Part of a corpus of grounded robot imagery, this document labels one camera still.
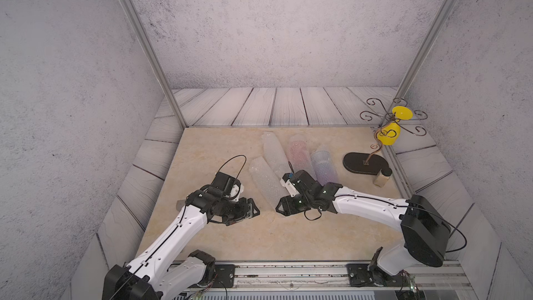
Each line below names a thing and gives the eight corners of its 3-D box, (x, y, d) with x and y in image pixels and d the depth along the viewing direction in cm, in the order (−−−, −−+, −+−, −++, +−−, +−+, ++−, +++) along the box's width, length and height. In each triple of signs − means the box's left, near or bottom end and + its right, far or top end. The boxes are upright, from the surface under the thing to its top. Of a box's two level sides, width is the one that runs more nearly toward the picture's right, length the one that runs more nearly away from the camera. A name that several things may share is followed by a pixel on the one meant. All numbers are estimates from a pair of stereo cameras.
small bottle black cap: (372, 183, 98) (379, 173, 91) (375, 175, 101) (382, 165, 94) (382, 188, 96) (390, 178, 90) (385, 180, 99) (393, 169, 92)
